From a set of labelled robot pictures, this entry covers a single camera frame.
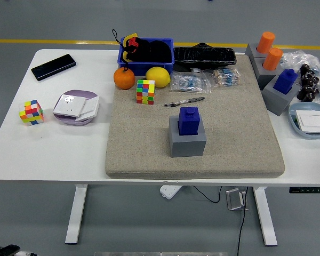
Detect grey-brown fabric mat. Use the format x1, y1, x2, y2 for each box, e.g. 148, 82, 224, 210
105, 54, 286, 180

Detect pile of dark brown caps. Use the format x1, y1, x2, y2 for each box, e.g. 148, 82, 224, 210
297, 63, 320, 103

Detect purple plate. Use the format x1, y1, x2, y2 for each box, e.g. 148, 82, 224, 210
53, 89, 100, 126

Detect twisted colourful puzzle cube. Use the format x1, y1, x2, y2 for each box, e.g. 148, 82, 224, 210
19, 99, 45, 127

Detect grey round-hole seal holder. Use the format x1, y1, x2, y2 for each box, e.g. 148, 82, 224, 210
252, 57, 283, 90
245, 42, 267, 61

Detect light blue plate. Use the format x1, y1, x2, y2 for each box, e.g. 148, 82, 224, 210
287, 102, 320, 139

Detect silver metal bracket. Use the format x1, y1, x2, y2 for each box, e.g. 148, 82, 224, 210
226, 188, 249, 212

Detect white table leg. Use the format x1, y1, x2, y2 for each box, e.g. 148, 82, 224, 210
65, 183, 89, 245
252, 186, 278, 247

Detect white wall switch panel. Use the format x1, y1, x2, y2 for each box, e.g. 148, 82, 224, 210
295, 110, 320, 134
75, 95, 100, 123

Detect orange cylinder seal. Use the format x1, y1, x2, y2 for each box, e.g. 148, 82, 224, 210
257, 31, 276, 54
262, 47, 284, 71

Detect clear bag of resistors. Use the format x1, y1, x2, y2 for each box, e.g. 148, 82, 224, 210
205, 67, 242, 89
169, 71, 213, 94

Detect black wrapped keyboard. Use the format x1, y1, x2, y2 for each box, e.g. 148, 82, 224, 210
173, 42, 237, 72

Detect black power cable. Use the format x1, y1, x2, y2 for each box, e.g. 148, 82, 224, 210
193, 186, 223, 203
236, 186, 249, 256

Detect yellow black red gadget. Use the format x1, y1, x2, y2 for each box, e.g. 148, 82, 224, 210
122, 32, 139, 62

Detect grey square seal holder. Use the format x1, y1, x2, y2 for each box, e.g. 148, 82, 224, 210
261, 77, 302, 117
169, 115, 206, 158

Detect blue square seal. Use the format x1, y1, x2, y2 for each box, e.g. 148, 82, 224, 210
273, 68, 299, 94
178, 106, 202, 136

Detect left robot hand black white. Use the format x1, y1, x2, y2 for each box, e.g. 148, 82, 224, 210
0, 244, 30, 256

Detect black table control panel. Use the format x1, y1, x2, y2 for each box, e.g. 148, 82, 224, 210
289, 187, 320, 194

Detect yellow lemon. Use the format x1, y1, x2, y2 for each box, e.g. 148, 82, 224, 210
145, 66, 172, 89

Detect white wall socket panel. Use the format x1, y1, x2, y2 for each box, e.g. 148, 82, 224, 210
53, 94, 89, 119

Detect white power strip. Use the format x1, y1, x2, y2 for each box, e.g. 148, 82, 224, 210
159, 185, 182, 199

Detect blue plastic bin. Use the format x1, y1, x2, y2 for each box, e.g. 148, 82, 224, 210
117, 37, 175, 77

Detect crumpled clear plastic bag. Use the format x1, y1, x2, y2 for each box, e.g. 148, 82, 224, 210
279, 49, 320, 107

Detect black silver pen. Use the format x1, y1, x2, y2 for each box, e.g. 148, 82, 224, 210
163, 97, 206, 108

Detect aligned colourful puzzle cube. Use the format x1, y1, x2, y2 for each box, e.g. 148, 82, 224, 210
136, 79, 156, 105

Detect orange fruit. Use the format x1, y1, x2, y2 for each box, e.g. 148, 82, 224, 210
113, 67, 137, 90

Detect black smartphone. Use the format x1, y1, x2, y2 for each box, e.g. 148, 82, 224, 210
31, 53, 77, 82

